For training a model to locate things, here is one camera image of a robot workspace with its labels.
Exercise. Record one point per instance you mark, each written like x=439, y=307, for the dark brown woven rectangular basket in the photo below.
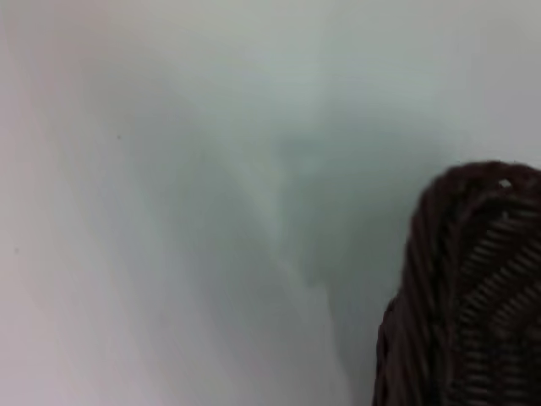
x=473, y=296

